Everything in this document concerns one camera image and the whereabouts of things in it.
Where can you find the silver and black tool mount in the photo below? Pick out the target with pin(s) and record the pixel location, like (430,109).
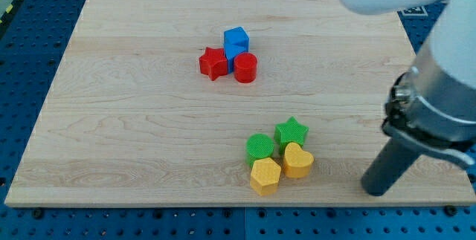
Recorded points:
(428,111)

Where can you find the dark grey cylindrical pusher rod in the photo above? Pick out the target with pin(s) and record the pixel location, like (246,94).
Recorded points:
(388,167)

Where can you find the green cylinder block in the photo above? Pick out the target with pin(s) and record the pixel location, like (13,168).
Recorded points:
(258,146)

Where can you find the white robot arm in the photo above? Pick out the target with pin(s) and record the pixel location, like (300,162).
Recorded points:
(453,33)

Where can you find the black white fiducial marker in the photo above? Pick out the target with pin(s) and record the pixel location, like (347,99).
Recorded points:
(414,11)

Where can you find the yellow heart block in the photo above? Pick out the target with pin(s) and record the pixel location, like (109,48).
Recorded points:
(297,163)

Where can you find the green star block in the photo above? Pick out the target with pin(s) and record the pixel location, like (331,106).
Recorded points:
(290,132)

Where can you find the yellow pentagon block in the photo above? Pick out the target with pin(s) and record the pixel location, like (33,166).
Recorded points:
(265,176)

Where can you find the red cylinder block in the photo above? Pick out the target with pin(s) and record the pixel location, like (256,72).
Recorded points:
(245,67)

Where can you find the blue wedge block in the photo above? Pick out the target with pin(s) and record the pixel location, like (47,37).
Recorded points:
(231,51)

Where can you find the blue cube block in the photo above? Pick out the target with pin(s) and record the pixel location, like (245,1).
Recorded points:
(237,36)

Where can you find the red star block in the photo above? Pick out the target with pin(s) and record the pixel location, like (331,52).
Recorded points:
(213,63)

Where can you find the light wooden board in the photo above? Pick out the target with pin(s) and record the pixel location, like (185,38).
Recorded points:
(129,120)

